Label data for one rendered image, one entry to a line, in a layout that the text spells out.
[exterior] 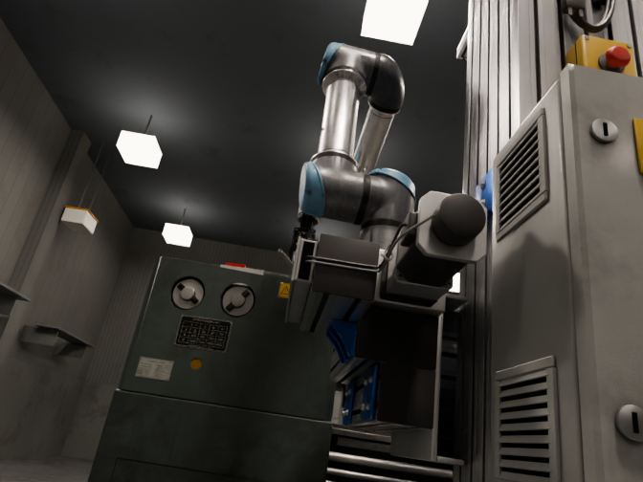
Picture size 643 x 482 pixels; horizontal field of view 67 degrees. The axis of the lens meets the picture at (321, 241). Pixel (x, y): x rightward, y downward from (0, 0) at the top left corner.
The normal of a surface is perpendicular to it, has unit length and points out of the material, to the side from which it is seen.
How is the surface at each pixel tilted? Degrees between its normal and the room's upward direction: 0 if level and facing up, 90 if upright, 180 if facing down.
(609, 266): 90
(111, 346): 90
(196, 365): 90
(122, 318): 90
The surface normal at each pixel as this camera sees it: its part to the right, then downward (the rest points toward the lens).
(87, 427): 0.10, -0.37
